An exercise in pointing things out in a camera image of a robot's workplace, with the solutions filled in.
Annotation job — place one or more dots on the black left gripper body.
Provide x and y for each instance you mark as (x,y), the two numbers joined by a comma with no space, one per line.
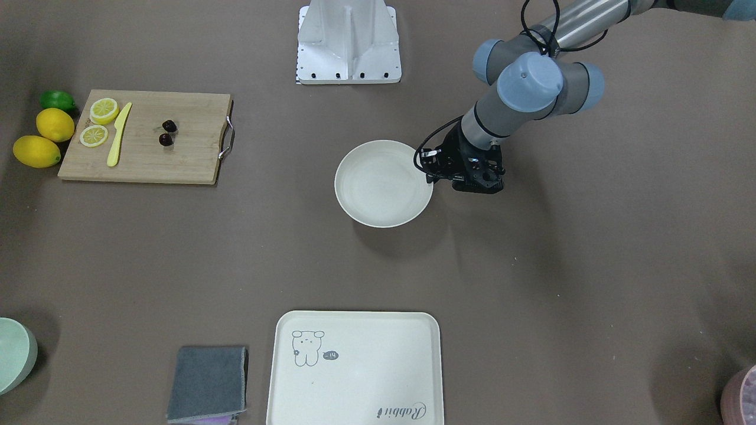
(453,147)

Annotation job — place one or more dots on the dark red cherry pair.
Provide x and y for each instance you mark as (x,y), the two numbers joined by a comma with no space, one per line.
(169,128)

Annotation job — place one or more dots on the cream rabbit tray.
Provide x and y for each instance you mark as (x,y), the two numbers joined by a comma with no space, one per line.
(356,367)

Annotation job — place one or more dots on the yellow lemon outer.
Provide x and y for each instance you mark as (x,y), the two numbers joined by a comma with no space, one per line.
(36,151)

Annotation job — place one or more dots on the yellow plastic knife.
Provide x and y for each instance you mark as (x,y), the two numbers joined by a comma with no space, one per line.
(119,125)

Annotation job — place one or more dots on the lemon slice near handle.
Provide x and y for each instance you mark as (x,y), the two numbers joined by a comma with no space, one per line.
(94,136)

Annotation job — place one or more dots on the cream round plate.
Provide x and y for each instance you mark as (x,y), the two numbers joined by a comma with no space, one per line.
(377,184)

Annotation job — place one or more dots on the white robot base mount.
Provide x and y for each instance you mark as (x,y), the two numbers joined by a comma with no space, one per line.
(348,42)

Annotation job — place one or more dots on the grey folded cloth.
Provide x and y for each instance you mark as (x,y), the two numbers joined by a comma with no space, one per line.
(209,385)

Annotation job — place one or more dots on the mint green bowl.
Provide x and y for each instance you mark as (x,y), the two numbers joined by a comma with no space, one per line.
(19,351)

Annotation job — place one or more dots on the yellow lemon near lime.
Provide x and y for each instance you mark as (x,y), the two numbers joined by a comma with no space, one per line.
(55,125)

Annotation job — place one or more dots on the pink bowl with ice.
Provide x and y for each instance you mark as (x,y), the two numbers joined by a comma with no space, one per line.
(737,402)

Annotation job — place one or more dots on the wooden cutting board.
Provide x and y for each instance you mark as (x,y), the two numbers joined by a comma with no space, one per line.
(203,139)

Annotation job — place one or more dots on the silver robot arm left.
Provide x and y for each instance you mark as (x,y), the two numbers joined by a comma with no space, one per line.
(527,82)

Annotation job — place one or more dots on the lemon slice near lime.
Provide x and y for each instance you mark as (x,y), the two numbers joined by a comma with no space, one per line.
(104,111)

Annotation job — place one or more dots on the green lime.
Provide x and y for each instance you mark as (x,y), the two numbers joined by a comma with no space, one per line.
(58,99)

